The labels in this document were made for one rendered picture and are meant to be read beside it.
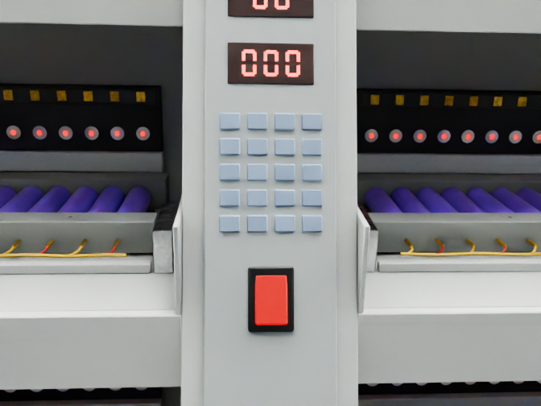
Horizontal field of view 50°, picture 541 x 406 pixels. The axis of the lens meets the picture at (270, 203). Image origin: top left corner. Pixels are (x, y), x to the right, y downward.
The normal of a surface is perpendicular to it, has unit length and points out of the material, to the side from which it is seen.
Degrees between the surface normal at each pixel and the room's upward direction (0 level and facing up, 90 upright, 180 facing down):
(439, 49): 90
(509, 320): 111
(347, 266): 90
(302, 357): 90
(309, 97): 90
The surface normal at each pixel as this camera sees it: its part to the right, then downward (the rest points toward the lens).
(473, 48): 0.06, -0.04
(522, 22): 0.06, 0.33
